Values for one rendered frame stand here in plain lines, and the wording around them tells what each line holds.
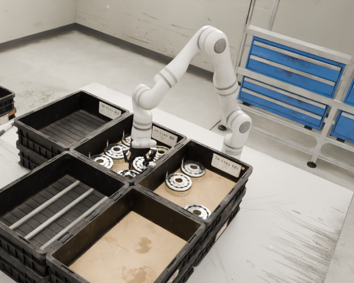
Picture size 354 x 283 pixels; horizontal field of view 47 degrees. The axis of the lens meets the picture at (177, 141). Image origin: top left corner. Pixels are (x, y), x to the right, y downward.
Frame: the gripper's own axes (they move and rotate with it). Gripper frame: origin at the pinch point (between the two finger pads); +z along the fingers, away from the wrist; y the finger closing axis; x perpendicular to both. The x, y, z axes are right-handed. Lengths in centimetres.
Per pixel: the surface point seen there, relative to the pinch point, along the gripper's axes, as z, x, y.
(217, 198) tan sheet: 2.2, 18.8, -28.1
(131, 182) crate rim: -7.8, 18.6, 5.8
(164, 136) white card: -4.2, -15.2, -13.7
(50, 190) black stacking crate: 2.3, 8.9, 33.1
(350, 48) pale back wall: 9, -171, -222
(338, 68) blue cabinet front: 1, -106, -163
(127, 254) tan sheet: 2.2, 41.3, 9.8
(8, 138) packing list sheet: 15, -44, 53
